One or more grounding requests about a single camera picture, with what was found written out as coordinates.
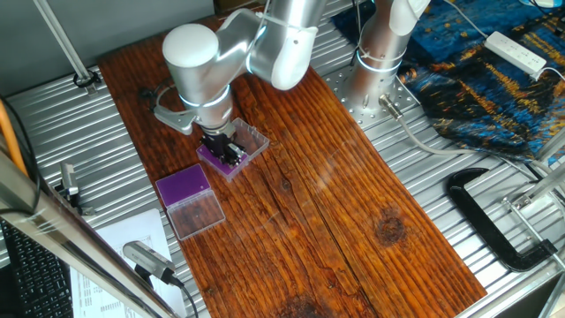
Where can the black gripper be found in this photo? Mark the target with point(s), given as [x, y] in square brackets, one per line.
[218, 143]

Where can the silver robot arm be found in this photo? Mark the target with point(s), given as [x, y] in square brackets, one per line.
[190, 62]

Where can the purple pipette tip box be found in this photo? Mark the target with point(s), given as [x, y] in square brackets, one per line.
[255, 139]
[181, 185]

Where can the brown wooden board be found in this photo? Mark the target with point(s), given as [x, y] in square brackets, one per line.
[309, 221]

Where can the white printed paper sheets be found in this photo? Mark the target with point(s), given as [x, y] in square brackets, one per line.
[132, 225]

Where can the black clamp tool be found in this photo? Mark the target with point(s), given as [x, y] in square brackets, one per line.
[68, 176]

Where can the thin metal rod with foot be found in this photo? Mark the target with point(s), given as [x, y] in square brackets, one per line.
[63, 40]

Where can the orange tube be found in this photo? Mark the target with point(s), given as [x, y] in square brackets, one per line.
[9, 137]

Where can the black keyboard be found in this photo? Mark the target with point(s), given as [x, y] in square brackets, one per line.
[39, 287]

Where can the blue patterned cloth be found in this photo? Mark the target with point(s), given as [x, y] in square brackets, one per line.
[468, 97]

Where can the black c-clamp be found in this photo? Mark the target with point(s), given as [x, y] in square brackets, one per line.
[474, 216]

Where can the white power strip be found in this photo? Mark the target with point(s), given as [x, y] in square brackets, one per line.
[514, 53]

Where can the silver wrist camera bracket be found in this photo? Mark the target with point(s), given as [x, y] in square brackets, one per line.
[174, 120]

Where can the silver perforated base plate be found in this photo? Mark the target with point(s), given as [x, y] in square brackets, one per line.
[366, 117]

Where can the shiny metal frame bar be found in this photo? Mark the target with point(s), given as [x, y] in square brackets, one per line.
[53, 225]

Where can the aluminium frame profile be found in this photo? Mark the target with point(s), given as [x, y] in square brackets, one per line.
[554, 148]
[543, 185]

